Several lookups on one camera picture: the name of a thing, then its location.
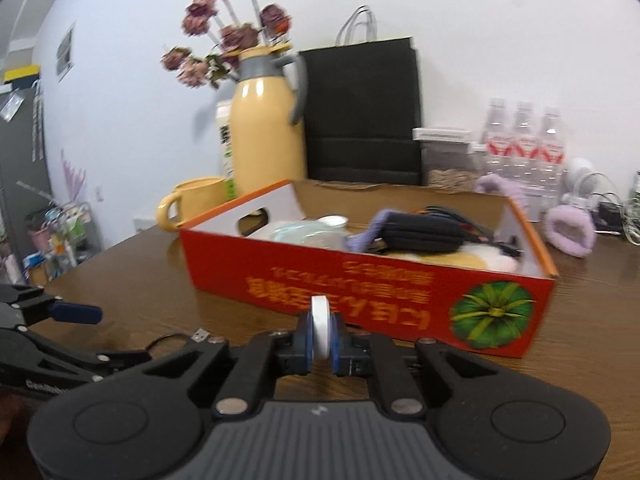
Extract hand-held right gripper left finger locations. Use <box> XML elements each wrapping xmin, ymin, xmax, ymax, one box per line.
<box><xmin>142</xmin><ymin>312</ymin><xmax>316</xmax><ymax>418</ymax></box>

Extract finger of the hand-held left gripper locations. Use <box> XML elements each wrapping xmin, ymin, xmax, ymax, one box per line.
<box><xmin>0</xmin><ymin>284</ymin><xmax>103</xmax><ymax>333</ymax></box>
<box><xmin>0</xmin><ymin>329</ymin><xmax>153</xmax><ymax>375</ymax></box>

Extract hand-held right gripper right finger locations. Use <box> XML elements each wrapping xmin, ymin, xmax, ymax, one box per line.
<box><xmin>327</xmin><ymin>312</ymin><xmax>498</xmax><ymax>420</ymax></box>

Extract red cardboard box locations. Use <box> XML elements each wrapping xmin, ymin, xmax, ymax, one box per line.
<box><xmin>178</xmin><ymin>178</ymin><xmax>559</xmax><ymax>359</ymax></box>

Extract storage rack with items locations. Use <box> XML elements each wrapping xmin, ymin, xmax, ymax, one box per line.
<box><xmin>20</xmin><ymin>200</ymin><xmax>103</xmax><ymax>286</ymax></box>

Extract purple knitted cloth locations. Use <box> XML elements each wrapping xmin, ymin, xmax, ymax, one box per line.
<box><xmin>345</xmin><ymin>208</ymin><xmax>401</xmax><ymax>253</ymax></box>

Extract black cloth pouch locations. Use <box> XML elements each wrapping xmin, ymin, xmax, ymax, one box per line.
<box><xmin>380</xmin><ymin>212</ymin><xmax>468</xmax><ymax>253</ymax></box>

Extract dark grey door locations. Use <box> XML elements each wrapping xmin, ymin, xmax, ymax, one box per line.
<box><xmin>0</xmin><ymin>80</ymin><xmax>53</xmax><ymax>286</ymax></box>

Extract yellow white plush toy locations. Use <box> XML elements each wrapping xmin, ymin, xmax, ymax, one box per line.
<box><xmin>400</xmin><ymin>242</ymin><xmax>523</xmax><ymax>273</ymax></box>

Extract yellow mug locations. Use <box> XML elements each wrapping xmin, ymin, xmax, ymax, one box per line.
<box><xmin>156</xmin><ymin>176</ymin><xmax>226</xmax><ymax>232</ymax></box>

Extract yellow thermos jug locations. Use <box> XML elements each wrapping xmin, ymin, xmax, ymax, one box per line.
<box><xmin>231</xmin><ymin>44</ymin><xmax>308</xmax><ymax>198</ymax></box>

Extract clear jar of seeds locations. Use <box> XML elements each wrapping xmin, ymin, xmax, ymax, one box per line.
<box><xmin>412</xmin><ymin>126</ymin><xmax>483</xmax><ymax>191</ymax></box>

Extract purple fluffy headband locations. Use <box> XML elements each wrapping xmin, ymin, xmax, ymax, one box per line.
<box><xmin>474</xmin><ymin>174</ymin><xmax>531</xmax><ymax>211</ymax></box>
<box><xmin>543</xmin><ymin>205</ymin><xmax>597</xmax><ymax>259</ymax></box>

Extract black paper bag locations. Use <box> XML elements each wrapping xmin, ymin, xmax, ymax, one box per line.
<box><xmin>298</xmin><ymin>5</ymin><xmax>423</xmax><ymax>187</ymax></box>

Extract clear water bottle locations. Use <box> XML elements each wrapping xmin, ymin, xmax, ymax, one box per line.
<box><xmin>481</xmin><ymin>97</ymin><xmax>512</xmax><ymax>181</ymax></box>
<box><xmin>535</xmin><ymin>106</ymin><xmax>567</xmax><ymax>206</ymax></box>
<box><xmin>510</xmin><ymin>101</ymin><xmax>538</xmax><ymax>186</ymax></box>

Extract small white fan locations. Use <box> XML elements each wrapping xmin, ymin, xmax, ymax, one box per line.
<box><xmin>562</xmin><ymin>157</ymin><xmax>608</xmax><ymax>208</ymax></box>

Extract dried pink flowers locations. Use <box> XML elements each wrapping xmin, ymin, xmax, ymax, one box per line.
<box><xmin>161</xmin><ymin>0</ymin><xmax>292</xmax><ymax>90</ymax></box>

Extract black usb cable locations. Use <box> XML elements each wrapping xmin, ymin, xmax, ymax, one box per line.
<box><xmin>145</xmin><ymin>329</ymin><xmax>210</xmax><ymax>353</ymax></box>

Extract purple wall sticker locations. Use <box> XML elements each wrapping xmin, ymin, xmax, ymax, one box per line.
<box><xmin>60</xmin><ymin>149</ymin><xmax>87</xmax><ymax>201</ymax></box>

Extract white wall vent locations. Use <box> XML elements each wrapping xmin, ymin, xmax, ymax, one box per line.
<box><xmin>55</xmin><ymin>22</ymin><xmax>77</xmax><ymax>83</ymax></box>

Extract tangle of cables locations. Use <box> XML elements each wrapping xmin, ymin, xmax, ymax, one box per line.
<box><xmin>595</xmin><ymin>175</ymin><xmax>640</xmax><ymax>246</ymax></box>

